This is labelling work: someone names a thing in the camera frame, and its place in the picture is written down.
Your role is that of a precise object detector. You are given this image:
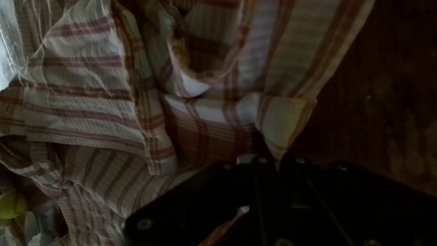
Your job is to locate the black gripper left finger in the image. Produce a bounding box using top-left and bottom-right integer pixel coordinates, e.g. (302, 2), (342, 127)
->
(200, 130), (268, 246)

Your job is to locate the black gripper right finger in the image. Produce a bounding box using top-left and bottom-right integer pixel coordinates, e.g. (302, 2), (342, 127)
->
(264, 130), (353, 246)

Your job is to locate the red striped white cloth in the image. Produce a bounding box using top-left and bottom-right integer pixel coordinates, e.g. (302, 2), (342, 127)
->
(0, 0), (377, 246)

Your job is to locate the yellow-green ball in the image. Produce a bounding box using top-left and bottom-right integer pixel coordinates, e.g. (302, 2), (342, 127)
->
(0, 189), (30, 222)

